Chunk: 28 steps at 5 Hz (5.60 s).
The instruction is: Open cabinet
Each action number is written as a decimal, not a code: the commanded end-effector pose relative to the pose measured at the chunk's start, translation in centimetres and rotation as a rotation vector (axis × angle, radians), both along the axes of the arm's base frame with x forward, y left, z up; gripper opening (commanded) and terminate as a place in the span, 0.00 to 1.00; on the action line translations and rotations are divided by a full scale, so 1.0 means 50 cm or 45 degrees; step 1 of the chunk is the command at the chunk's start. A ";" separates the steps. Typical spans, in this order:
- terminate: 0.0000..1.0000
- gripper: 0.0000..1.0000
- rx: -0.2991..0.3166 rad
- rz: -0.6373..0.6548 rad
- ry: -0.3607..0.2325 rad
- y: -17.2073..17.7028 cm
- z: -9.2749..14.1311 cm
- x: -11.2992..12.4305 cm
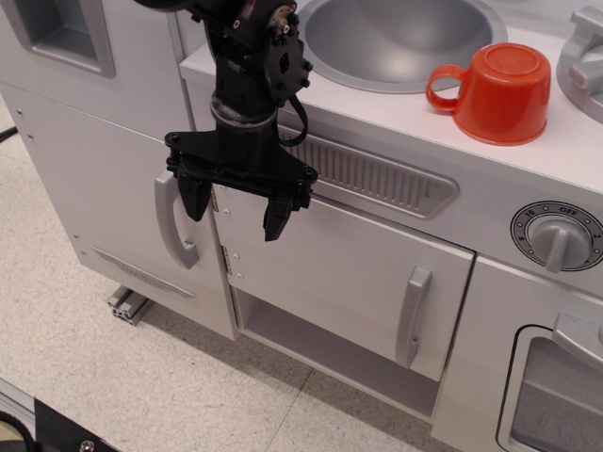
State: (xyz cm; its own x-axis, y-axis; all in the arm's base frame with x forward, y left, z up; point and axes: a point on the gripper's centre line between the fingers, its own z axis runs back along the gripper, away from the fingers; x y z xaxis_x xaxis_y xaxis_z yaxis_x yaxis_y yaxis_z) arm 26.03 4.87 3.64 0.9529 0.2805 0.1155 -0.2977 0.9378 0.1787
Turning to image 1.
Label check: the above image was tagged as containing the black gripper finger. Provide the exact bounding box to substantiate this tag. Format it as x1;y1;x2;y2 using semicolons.
177;172;210;221
263;193;296;242

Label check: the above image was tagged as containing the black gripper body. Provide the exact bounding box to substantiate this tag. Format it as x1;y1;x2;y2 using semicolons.
165;121;318;210

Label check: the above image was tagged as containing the white cabinet door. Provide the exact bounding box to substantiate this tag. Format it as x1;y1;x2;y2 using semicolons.
215;186;474;380

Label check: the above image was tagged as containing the silver cabinet door handle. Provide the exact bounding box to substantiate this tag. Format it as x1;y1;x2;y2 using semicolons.
395;266;432;368

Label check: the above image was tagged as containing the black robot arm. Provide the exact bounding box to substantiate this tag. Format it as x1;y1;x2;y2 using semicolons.
142;1;318;241

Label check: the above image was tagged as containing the grey vent grille panel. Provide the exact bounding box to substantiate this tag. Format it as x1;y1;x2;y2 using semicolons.
287;136;460;219

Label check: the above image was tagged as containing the white toy fridge door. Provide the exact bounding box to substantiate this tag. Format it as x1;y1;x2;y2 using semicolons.
1;84;237;339

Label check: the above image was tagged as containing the silver fridge emblem badge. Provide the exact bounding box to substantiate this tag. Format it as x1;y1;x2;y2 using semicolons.
91;247;196;299

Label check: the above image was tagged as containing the white toy kitchen body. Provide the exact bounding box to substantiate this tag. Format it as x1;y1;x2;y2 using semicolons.
178;0;603;452

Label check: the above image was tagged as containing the silver toy sink bowl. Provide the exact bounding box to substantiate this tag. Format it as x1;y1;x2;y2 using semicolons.
299;0;508;94

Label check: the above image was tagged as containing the grey ice dispenser recess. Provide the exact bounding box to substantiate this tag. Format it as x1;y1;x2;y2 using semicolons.
1;0;116;78

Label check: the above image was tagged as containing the orange plastic cup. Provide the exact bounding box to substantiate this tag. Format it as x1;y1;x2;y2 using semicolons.
426;42;552;146

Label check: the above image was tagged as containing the grey timer knob dial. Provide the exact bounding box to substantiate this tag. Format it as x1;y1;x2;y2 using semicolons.
511;201;602;273

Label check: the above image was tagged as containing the grey toy faucet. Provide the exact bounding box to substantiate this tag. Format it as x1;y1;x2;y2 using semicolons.
556;6;602;123

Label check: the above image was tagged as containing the toy oven door window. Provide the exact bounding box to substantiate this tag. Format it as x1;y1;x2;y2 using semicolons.
497;325;602;451

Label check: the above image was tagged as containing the silver fridge door handle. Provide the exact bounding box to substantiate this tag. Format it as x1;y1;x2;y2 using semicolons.
154;169;199;269

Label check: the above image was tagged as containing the aluminium extrusion rail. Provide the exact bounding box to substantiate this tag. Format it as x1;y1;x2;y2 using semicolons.
107;286;154;326

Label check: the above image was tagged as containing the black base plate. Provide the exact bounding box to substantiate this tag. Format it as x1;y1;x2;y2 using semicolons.
0;376;128;452

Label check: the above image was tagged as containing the silver oven door handle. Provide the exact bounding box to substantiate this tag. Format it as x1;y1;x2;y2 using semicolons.
551;313;602;371

